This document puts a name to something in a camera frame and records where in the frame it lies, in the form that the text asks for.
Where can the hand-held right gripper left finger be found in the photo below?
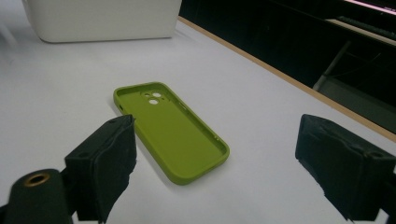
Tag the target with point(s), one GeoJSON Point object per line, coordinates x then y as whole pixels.
{"type": "Point", "coordinates": [99, 165]}

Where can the green phone case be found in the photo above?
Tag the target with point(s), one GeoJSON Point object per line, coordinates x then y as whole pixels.
{"type": "Point", "coordinates": [174, 137]}

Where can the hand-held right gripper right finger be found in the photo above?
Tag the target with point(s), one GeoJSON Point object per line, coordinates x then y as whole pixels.
{"type": "Point", "coordinates": [345, 168]}

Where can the white plastic storage box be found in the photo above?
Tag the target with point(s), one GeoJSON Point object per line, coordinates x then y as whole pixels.
{"type": "Point", "coordinates": [102, 18]}

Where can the white metal stand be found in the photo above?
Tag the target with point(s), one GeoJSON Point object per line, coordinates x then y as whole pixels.
{"type": "Point", "coordinates": [330, 66]}

